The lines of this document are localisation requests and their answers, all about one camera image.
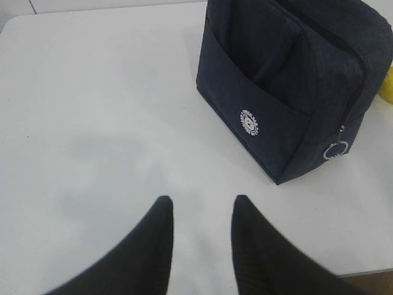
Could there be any yellow lemon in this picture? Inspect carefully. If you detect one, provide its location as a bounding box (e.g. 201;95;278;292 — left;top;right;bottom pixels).
378;66;393;103

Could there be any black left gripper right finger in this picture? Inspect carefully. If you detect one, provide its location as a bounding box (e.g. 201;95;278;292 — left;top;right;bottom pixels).
232;195;364;294

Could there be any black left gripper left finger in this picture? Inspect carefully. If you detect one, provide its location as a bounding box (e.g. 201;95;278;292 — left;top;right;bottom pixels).
50;196;174;294

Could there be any navy blue fabric lunch bag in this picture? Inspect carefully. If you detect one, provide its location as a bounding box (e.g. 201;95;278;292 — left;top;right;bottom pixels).
196;1;392;184

